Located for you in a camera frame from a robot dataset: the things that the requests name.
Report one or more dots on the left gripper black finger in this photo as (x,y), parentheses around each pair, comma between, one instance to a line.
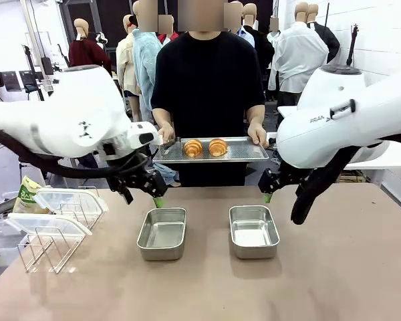
(125,194)
(157,185)

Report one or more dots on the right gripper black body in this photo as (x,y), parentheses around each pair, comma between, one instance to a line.
(292,175)

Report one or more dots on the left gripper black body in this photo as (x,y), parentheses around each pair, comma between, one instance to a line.
(127,170)

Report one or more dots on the perforated metal baking tray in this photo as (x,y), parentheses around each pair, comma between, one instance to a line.
(240,150)

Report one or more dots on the rectangular steel container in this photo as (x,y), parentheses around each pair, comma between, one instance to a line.
(253,232)
(162,234)

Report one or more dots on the golden croissant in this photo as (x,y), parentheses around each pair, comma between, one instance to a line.
(193,148)
(218,147)

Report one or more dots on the clear white-rimmed container lid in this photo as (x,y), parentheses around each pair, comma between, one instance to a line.
(70,200)
(46,224)

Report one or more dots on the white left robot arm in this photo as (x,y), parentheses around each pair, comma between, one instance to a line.
(70,110)

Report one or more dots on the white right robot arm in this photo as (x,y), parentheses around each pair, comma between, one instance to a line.
(354,127)

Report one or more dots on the person's left forearm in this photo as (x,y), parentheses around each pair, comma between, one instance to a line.
(255,114)

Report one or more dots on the person's right forearm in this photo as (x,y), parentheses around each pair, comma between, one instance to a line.
(162,117)

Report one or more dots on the person's left hand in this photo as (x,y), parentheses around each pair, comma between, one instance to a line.
(256,132)

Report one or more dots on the person's right hand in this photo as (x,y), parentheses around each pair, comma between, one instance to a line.
(167,132)

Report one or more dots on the green yellow printed bag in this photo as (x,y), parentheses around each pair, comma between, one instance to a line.
(26,197)

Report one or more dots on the mannequin in cream shirt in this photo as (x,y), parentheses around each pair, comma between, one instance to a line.
(125,63)

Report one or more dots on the mannequin in light blue shirt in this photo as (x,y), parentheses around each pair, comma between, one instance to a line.
(145,60)

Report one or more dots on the person's black t-shirt torso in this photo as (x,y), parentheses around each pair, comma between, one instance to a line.
(207,83)

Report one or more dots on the mannequin in white shirt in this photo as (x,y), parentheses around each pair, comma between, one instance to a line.
(297,57)

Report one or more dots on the grey metal tray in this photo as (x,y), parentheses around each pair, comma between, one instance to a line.
(3,207)

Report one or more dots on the mannequin in maroon jacket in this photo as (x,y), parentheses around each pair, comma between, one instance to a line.
(87,53)

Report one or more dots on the mannequin in black coat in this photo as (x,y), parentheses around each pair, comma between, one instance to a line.
(262,50)

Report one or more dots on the clear plastic storage bin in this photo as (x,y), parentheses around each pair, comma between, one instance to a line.
(3,240)

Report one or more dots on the black office chair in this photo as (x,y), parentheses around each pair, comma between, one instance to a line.
(28,80)
(11,80)

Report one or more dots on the mannequin in black white jacket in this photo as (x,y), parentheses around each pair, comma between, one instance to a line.
(331,43)

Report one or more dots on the small mannequin in white top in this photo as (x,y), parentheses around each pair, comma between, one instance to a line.
(274,36)

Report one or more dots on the black tripod stand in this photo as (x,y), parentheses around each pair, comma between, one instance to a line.
(352,47)

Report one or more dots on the mannequin in red top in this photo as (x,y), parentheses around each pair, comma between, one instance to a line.
(174,35)

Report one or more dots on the mannequin in blue collared shirt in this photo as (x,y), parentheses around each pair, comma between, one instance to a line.
(245,35)

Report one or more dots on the silver metal stand pole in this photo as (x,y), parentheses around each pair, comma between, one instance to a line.
(33,36)

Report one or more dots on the thin black pole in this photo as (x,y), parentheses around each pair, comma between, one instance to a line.
(326,15)

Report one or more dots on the black camera tripod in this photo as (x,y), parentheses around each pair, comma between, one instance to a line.
(30,63)

